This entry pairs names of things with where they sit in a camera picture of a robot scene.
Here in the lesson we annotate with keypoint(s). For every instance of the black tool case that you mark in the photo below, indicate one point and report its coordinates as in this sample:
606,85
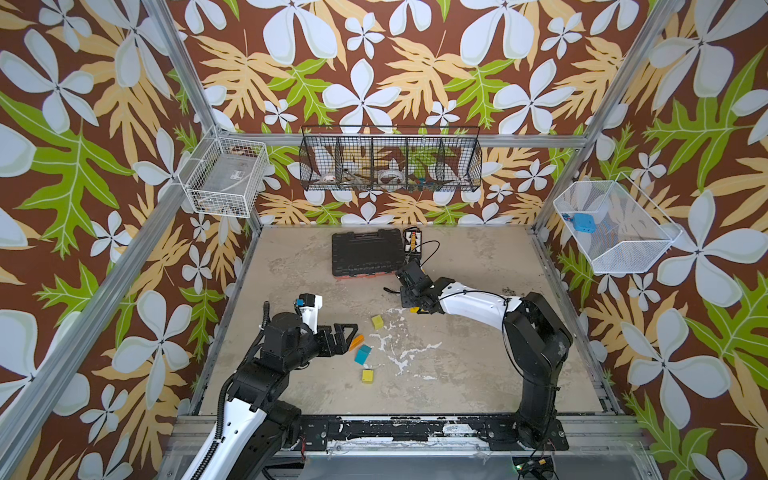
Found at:
368,253

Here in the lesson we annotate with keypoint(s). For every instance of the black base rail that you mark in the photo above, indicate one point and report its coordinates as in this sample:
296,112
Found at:
499,432

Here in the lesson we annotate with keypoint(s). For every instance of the teal block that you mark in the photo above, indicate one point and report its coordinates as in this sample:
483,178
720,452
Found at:
362,354

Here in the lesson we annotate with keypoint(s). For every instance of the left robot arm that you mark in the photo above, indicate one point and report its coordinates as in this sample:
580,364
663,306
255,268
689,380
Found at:
252,422

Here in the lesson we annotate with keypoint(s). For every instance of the blue object in basket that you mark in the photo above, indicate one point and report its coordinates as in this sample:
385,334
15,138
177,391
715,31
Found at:
581,222

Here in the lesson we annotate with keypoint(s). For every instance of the lime cube block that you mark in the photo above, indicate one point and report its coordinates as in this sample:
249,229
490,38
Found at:
377,322

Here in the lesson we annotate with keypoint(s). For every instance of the small black bit holder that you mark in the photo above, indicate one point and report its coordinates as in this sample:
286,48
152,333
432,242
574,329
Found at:
412,242

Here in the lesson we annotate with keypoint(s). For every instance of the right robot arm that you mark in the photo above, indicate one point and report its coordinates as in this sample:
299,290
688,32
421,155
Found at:
536,340

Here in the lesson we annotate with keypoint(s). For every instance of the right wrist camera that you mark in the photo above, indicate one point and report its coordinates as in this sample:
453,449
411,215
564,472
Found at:
414,259

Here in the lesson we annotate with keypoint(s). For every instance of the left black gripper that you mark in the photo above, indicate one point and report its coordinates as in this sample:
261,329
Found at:
342,345

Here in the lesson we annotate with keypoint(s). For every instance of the white wire basket left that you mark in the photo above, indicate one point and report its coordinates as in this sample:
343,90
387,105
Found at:
223,175

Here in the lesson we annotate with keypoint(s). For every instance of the white mesh basket right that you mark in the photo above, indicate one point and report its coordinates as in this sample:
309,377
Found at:
633,232

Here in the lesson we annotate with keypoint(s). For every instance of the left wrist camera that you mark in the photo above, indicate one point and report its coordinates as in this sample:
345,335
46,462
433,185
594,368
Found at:
307,306

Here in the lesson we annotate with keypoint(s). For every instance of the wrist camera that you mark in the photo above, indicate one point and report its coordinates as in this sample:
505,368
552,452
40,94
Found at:
414,259
307,306

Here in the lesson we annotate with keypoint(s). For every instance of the orange bar block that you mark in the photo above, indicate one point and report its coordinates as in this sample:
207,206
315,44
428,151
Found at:
356,342

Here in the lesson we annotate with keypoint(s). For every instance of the black wire basket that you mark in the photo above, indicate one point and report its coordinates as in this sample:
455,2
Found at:
390,158

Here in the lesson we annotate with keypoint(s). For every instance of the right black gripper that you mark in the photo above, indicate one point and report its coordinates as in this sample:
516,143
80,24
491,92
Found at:
411,288

